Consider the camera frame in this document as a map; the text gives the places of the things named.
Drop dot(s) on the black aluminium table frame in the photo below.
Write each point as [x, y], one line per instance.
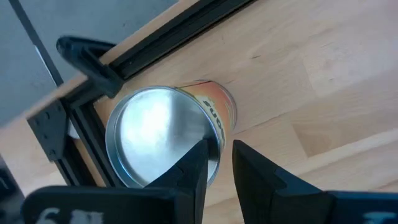
[174, 34]

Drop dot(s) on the green beans orange tin can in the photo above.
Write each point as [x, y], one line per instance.
[161, 133]

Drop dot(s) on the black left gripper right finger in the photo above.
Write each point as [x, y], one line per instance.
[280, 202]

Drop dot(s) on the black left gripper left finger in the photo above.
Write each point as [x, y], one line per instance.
[174, 202]

